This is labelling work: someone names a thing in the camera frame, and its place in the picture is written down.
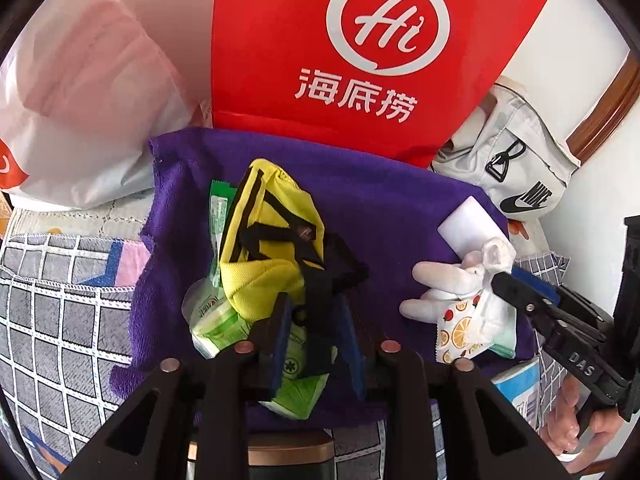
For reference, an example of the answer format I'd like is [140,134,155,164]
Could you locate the mint green cloth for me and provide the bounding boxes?
[488,318,518,359]

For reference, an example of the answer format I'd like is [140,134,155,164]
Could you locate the green pocket tissue pack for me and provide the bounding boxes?
[181,278,328,420]

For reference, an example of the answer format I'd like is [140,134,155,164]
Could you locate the fruit print pouch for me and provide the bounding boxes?
[435,294,492,364]

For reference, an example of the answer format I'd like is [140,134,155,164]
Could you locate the yellow black pouch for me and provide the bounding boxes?
[219,158,369,376]

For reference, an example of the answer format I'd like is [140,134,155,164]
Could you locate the white glove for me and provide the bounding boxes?
[399,238,516,338]

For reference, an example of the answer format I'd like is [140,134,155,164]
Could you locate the white sponge block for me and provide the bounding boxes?
[437,196,509,259]

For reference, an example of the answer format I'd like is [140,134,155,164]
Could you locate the green wet wipes pack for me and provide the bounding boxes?
[208,180,236,287]

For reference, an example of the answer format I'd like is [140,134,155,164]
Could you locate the person's right hand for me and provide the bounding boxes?
[539,374,625,474]

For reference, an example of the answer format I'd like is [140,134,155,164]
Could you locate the blue tissue pack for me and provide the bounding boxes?
[491,358,540,430]

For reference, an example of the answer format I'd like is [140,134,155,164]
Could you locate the dark green tea tin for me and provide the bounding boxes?
[186,429,335,479]

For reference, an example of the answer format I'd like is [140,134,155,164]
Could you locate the grey Nike waist bag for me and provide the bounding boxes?
[431,79,580,221]

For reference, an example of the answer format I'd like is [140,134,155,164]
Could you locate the grey checkered blanket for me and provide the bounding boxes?
[0,231,572,480]

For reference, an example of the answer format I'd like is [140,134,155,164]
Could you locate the red paper shopping bag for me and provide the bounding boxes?
[212,0,547,167]

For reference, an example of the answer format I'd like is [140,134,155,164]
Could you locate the white Miniso plastic bag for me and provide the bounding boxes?
[1,0,214,211]

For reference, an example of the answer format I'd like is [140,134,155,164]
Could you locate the brown wooden door frame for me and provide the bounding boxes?
[567,52,640,164]

